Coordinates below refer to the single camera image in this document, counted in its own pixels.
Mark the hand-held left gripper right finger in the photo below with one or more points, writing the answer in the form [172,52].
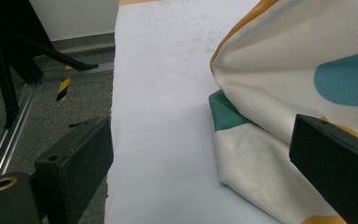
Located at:
[335,168]

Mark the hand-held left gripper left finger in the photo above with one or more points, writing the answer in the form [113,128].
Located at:
[74,165]

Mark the cream tote bag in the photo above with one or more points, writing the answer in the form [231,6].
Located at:
[267,62]

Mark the yellow black floor tape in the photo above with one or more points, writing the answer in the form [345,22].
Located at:
[63,88]

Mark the black metal stand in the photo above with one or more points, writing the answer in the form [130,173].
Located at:
[5,90]

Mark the dark curtain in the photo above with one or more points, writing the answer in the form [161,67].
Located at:
[9,18]

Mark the aluminium floor rail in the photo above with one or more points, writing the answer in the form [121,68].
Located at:
[84,71]
[9,137]

